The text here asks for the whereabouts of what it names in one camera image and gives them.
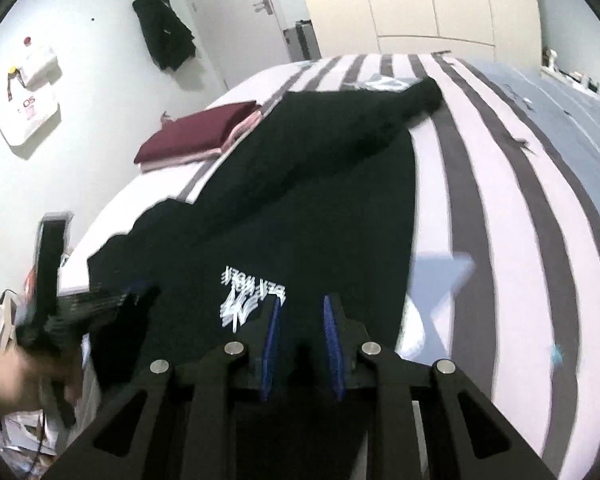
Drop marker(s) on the pile of papers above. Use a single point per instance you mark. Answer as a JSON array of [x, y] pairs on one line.
[[25, 432]]

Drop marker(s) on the cluster of small devices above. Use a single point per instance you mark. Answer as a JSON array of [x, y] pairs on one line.
[[585, 81]]

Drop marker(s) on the white plastic bag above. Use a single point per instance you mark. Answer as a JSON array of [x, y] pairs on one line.
[[39, 65]]

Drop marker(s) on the bed with striped star sheet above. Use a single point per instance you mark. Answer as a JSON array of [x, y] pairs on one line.
[[505, 235]]

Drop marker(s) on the white panel door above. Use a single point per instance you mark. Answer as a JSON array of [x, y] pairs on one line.
[[230, 10]]

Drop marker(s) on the person's left hand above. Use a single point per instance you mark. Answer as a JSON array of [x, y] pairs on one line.
[[20, 375]]

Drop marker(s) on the maroon folded garment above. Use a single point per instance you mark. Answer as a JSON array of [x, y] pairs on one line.
[[190, 132]]

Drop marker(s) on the white nightstand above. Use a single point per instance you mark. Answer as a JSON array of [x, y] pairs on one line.
[[555, 75]]

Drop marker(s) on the black printed t-shirt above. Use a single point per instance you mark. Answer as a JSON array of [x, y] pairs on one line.
[[305, 200]]

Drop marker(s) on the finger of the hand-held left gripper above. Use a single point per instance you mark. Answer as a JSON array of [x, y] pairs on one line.
[[120, 305]]

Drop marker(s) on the cream four-door wardrobe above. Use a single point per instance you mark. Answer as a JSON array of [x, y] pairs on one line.
[[405, 0]]

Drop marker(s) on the white tote bag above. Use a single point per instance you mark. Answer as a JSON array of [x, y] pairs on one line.
[[30, 115]]

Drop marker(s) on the black hanging jacket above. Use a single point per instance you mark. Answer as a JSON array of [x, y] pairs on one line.
[[165, 35]]

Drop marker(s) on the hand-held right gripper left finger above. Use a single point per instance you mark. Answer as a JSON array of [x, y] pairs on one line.
[[270, 355]]

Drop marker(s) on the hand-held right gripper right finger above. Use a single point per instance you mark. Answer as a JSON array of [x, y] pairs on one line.
[[334, 350]]

